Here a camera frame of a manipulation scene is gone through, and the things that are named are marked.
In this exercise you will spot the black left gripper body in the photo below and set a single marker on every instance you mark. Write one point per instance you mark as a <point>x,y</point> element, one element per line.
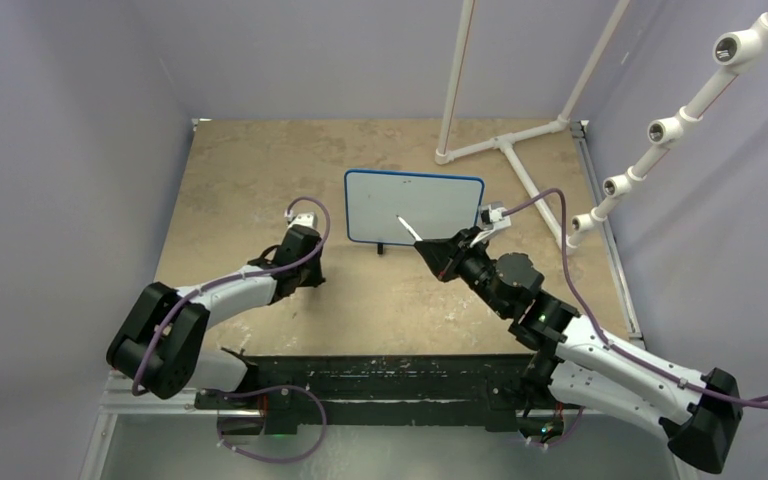
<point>309,273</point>

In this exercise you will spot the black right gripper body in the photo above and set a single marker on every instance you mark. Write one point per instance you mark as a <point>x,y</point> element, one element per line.
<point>474,267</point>

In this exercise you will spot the white marker pen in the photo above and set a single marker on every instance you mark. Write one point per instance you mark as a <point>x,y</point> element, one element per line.
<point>411,231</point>

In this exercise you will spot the blue framed whiteboard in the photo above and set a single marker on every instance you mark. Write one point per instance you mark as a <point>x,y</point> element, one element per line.
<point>435,205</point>

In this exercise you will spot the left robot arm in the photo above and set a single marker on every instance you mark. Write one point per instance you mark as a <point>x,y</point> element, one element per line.
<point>159,345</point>

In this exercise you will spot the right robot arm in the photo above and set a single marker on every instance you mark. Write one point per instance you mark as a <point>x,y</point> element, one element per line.
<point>573,364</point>

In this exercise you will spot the white PVC pipe with fittings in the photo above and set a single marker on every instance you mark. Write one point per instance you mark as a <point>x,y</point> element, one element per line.
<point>734,53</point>

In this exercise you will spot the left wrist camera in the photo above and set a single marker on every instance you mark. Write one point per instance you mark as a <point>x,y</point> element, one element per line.
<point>303,219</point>

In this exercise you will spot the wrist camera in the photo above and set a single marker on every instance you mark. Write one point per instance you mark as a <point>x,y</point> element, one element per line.
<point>492,220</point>
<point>303,219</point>

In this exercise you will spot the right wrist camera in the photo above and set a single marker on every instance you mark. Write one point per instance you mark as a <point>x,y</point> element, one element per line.
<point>492,220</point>

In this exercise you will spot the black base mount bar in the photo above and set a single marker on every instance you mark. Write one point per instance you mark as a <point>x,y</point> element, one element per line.
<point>492,391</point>

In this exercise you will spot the white PVC pipe frame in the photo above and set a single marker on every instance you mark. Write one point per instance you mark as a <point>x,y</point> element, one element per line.
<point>505,143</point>

